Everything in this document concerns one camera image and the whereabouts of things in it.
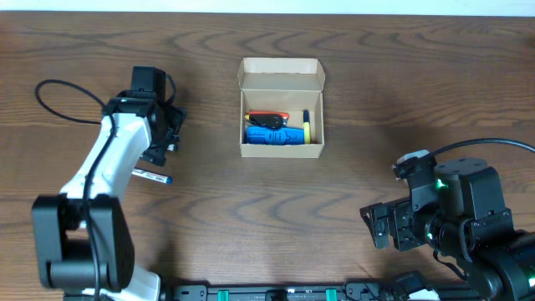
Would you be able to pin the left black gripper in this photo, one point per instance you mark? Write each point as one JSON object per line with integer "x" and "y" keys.
{"x": 177, "y": 114}

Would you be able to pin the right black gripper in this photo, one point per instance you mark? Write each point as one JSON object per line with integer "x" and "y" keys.
{"x": 400, "y": 212}

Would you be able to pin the blue and white marker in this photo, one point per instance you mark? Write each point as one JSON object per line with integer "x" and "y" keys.
{"x": 149, "y": 175}

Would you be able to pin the blue plastic case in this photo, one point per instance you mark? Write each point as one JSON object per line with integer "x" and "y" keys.
{"x": 258, "y": 135}

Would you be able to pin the black tape dispenser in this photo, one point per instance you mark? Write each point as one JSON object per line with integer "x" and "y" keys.
{"x": 272, "y": 122}

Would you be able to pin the red stapler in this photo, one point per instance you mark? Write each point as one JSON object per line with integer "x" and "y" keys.
{"x": 252, "y": 113}

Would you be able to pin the brown cardboard box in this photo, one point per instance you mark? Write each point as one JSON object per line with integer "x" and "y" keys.
{"x": 289, "y": 85}

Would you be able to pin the yellow highlighter with dark cap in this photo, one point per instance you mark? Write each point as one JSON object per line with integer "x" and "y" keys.
{"x": 306, "y": 128}

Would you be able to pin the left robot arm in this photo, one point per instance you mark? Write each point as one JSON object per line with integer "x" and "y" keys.
{"x": 82, "y": 240}

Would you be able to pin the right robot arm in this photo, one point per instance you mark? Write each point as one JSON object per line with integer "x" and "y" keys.
{"x": 458, "y": 209}

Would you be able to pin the right green clamp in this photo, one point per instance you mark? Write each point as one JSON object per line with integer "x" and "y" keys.
{"x": 331, "y": 294}

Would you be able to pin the green clamp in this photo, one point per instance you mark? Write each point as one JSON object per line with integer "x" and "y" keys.
{"x": 223, "y": 295}
{"x": 331, "y": 294}

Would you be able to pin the left green clamp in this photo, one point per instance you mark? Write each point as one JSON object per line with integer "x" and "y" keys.
{"x": 223, "y": 295}

